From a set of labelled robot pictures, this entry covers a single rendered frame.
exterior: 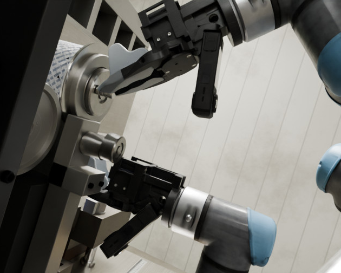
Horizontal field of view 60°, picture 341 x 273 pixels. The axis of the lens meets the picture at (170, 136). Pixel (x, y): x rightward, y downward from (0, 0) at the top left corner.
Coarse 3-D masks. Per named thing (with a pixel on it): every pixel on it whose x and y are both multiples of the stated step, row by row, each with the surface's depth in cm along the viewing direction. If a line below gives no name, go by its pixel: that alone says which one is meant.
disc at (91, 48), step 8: (88, 48) 43; (96, 48) 45; (104, 48) 47; (80, 56) 42; (72, 64) 41; (80, 64) 42; (72, 72) 41; (64, 80) 40; (72, 80) 42; (64, 88) 41; (64, 96) 41; (64, 104) 42; (64, 112) 42; (64, 120) 43
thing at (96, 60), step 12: (84, 60) 43; (96, 60) 44; (108, 60) 47; (84, 72) 42; (72, 84) 42; (84, 84) 43; (72, 96) 42; (72, 108) 43; (108, 108) 52; (96, 120) 49
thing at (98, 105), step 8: (96, 72) 44; (104, 72) 45; (88, 80) 44; (96, 80) 44; (104, 80) 46; (88, 88) 43; (88, 96) 43; (96, 96) 45; (88, 104) 44; (96, 104) 46; (104, 104) 48; (88, 112) 46; (96, 112) 46; (104, 112) 49
